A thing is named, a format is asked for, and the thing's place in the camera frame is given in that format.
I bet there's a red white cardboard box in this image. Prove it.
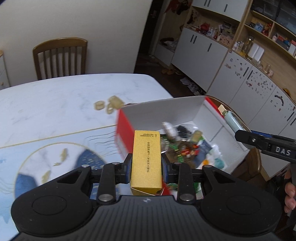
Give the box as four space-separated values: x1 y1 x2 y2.
115 95 250 195

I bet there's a beige soap bar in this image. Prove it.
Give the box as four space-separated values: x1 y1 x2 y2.
190 130 203 143

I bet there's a wooden chair beside box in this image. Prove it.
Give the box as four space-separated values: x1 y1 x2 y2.
206 96 270 186

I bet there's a clear plastic bag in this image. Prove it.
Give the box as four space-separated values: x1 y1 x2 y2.
209 145 221 159

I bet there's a yellow rectangular box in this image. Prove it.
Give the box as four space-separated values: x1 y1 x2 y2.
130 130 162 196

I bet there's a white blue printed pouch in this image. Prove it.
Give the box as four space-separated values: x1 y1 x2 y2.
194 140 212 168

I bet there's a white green embroidered sachet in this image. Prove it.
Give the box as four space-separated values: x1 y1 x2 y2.
163 162 202 193

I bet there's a low white side cabinet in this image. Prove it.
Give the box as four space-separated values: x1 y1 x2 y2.
0 50 11 90

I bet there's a person's right hand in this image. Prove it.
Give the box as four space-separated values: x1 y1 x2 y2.
284 182 295 214

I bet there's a green red tassel ornament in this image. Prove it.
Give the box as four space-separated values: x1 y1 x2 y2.
161 135 199 163

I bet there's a pale green oval case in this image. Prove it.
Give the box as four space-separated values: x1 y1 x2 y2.
218 104 250 133

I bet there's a beige small block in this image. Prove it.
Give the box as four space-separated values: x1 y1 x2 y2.
108 95 125 109

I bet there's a beige small round piece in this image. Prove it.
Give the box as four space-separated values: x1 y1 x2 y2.
94 100 105 110

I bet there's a black beads plastic bag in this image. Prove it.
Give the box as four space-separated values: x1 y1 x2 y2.
177 125 192 138

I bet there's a light blue oval device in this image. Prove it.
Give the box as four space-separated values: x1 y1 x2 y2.
214 158 225 170

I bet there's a wooden chair behind table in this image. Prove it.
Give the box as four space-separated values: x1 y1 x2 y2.
32 37 88 80

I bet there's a white wooden wall cabinet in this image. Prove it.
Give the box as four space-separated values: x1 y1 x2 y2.
152 0 296 137

